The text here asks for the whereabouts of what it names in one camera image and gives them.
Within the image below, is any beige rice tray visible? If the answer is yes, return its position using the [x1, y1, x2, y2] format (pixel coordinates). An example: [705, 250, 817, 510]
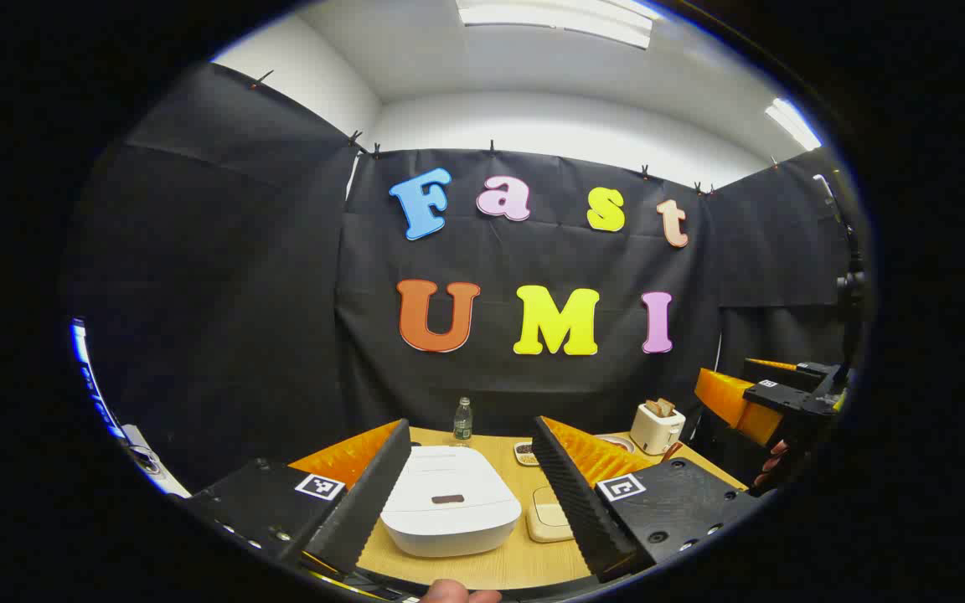
[526, 486, 575, 544]

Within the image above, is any white rice cooker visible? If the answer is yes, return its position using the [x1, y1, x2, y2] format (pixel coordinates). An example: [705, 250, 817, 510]
[379, 446, 524, 559]

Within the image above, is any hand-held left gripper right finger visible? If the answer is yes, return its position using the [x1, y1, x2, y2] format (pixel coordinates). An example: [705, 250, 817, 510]
[530, 415, 765, 585]

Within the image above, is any computer monitor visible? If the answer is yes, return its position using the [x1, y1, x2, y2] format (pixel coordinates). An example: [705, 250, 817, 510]
[70, 318, 127, 441]

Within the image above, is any white toaster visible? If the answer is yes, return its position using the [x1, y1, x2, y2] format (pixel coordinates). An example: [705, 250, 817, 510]
[630, 400, 687, 456]

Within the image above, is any black backdrop cloth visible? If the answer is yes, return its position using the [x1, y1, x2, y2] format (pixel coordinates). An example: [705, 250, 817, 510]
[64, 60, 869, 495]

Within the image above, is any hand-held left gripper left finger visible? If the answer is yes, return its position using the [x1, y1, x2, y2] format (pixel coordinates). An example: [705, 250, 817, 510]
[189, 417, 413, 577]

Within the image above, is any white side desk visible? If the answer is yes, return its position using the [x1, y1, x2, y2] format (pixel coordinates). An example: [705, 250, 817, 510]
[118, 423, 192, 499]

